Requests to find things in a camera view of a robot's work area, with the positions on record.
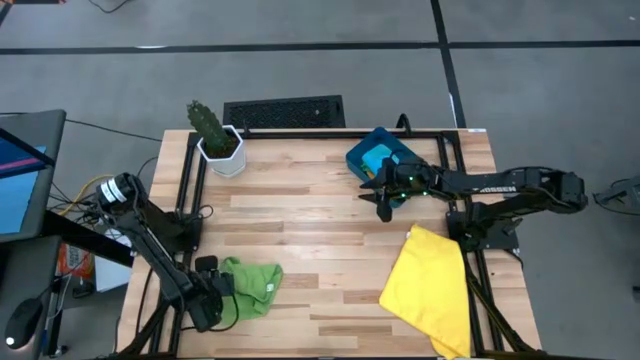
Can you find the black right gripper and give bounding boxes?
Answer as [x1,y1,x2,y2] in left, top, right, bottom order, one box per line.
[358,158,444,224]

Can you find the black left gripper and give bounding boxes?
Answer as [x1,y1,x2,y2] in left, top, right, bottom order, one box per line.
[190,255,237,334]

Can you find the green microfiber towel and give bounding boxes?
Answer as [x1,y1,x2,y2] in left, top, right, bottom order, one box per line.
[216,255,285,326]

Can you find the yellow microfiber towel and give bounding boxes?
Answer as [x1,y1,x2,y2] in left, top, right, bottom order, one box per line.
[378,222,473,360]

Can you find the white box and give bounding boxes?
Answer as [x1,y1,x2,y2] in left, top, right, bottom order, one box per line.
[93,254,133,294]

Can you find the white hexagonal plant pot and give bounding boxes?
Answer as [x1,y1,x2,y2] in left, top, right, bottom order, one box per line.
[196,124,248,179]

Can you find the orange printed package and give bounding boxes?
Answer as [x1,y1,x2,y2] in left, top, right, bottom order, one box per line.
[56,243,96,280]

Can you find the black desk beam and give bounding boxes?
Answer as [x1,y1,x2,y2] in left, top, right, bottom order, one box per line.
[42,209,134,269]

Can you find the green cactus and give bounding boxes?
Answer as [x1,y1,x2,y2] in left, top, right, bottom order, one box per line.
[185,99,236,157]

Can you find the black computer mouse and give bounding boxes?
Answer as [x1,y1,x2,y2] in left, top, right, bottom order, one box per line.
[3,297,44,351]

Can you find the grey laptop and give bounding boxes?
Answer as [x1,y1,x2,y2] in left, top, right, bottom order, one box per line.
[0,109,68,245]

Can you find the grey chair base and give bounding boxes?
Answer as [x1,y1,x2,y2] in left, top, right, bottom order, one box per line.
[592,174,640,217]

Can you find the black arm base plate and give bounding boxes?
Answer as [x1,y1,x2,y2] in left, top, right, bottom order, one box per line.
[130,212,204,254]
[446,199,520,251]

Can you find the yellow cable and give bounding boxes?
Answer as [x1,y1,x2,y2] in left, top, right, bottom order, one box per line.
[58,172,117,217]

